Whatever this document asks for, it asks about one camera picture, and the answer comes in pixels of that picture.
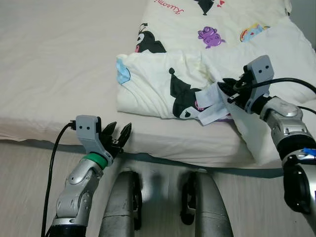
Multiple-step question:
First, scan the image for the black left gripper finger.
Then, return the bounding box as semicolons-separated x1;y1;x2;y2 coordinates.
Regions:
101;121;118;143
118;123;133;149

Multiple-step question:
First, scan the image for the cream cartoon print blanket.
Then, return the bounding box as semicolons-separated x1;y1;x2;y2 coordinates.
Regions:
116;0;316;166

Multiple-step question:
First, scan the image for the robot left leg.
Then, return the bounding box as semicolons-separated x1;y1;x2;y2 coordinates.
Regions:
99;169;144;237

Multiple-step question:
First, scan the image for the robot leg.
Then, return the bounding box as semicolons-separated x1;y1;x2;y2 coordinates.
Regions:
99;169;144;237
179;169;235;237

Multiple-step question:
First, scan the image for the white bed mattress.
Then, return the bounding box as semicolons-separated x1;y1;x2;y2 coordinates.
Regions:
0;0;316;169

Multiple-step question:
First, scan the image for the blue tape strip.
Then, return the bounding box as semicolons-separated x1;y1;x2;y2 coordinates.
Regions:
302;147;316;158

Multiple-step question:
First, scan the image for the robot right leg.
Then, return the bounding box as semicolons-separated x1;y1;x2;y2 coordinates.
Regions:
179;169;235;237

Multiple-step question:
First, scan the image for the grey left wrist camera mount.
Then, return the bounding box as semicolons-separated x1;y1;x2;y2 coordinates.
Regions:
75;116;110;158

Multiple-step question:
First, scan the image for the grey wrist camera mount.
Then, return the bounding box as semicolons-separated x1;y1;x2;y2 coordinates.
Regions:
244;55;275;112
75;116;110;158

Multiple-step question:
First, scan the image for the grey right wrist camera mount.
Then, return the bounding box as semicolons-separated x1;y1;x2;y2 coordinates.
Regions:
244;55;275;112

